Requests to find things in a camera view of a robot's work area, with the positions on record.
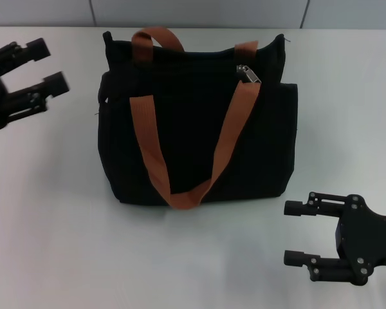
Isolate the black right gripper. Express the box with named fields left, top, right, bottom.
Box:
left=282, top=192, right=386, bottom=286

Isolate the black bag with brown handles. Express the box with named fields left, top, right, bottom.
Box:
left=95, top=27, right=299, bottom=211

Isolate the silver zipper pull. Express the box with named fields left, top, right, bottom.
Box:
left=236, top=64, right=262, bottom=84

